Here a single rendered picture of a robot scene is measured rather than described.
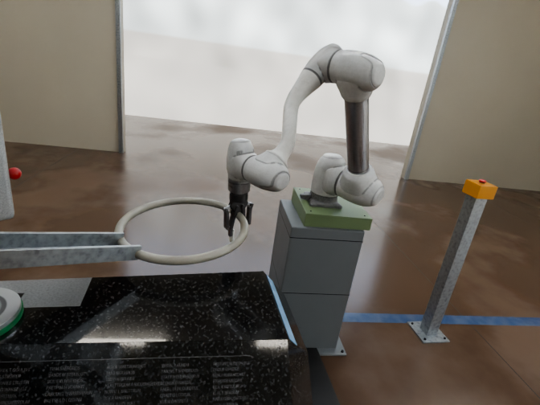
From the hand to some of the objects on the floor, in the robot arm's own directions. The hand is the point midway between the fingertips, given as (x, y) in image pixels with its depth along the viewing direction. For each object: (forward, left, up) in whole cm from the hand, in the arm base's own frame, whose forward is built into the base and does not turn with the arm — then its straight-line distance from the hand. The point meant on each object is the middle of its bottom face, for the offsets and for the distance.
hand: (237, 235), depth 149 cm
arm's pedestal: (-39, +51, -87) cm, 108 cm away
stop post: (-35, +142, -85) cm, 169 cm away
